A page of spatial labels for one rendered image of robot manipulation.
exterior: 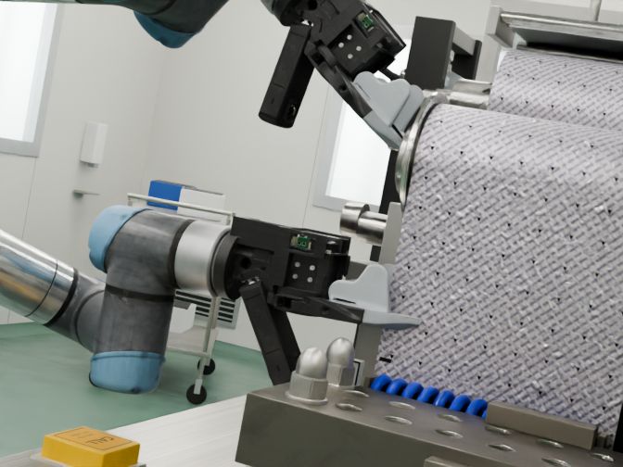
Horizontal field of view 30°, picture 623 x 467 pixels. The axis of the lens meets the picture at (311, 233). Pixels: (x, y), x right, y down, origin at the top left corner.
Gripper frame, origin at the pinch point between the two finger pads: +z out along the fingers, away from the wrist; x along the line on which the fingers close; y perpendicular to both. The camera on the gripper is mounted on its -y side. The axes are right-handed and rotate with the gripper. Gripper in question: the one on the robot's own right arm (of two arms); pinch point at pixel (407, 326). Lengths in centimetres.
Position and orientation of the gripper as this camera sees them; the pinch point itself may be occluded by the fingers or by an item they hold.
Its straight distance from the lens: 113.5
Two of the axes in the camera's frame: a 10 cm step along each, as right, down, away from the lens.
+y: 1.8, -9.8, -0.5
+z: 9.1, 1.9, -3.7
